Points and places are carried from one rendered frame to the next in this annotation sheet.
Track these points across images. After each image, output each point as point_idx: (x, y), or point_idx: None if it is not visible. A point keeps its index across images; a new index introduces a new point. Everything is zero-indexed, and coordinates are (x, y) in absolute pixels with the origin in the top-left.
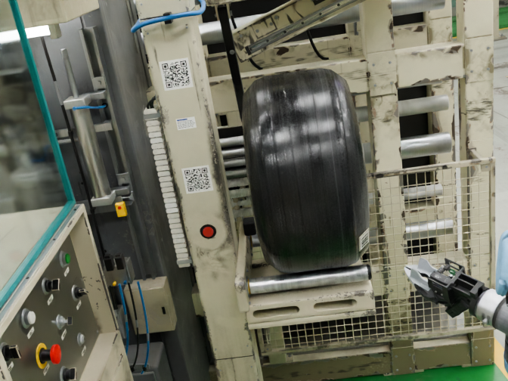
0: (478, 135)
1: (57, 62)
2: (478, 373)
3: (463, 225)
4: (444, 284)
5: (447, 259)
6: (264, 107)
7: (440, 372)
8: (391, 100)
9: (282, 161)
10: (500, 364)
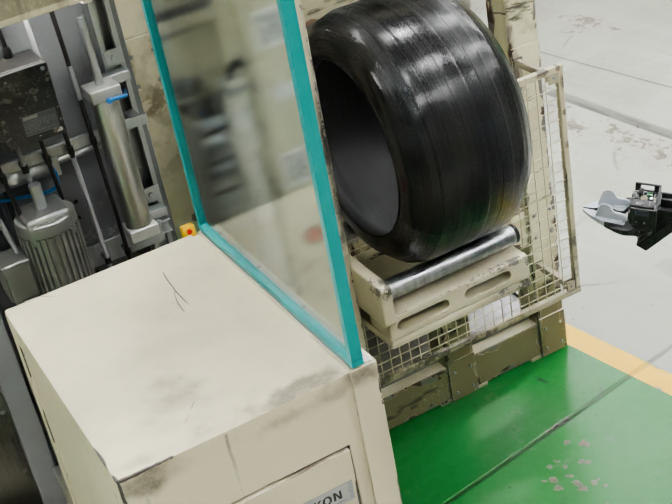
0: (521, 39)
1: (38, 37)
2: (555, 361)
3: (534, 161)
4: (650, 209)
5: (640, 182)
6: (396, 48)
7: (509, 377)
8: None
9: (444, 110)
10: (574, 343)
